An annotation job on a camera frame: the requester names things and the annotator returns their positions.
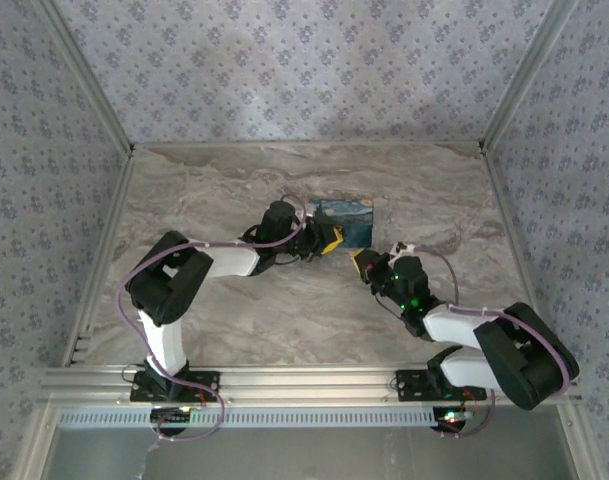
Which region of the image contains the aluminium frame post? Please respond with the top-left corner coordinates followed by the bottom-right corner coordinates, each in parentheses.
top-left (36, 0), bottom-right (136, 157)
top-left (478, 0), bottom-right (581, 156)

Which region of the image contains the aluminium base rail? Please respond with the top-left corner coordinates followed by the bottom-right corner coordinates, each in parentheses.
top-left (39, 364), bottom-right (583, 404)

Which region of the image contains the aluminium table edge rail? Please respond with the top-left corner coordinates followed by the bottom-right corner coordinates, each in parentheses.
top-left (61, 149), bottom-right (138, 369)
top-left (481, 149), bottom-right (558, 364)
top-left (132, 140), bottom-right (486, 150)

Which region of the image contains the grey slotted cable duct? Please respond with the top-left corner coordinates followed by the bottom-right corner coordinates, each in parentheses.
top-left (58, 405), bottom-right (438, 430)

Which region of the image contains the starry night tin box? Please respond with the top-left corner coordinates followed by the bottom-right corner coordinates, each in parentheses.
top-left (308, 197), bottom-right (375, 251)

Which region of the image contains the aluminium frame leg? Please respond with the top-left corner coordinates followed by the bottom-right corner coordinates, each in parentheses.
top-left (8, 402), bottom-right (61, 480)
top-left (557, 402), bottom-right (604, 480)

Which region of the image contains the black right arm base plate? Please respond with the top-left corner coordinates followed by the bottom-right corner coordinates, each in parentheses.
top-left (394, 368), bottom-right (488, 402)

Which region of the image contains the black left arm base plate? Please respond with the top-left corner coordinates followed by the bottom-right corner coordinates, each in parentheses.
top-left (129, 370), bottom-right (221, 404)

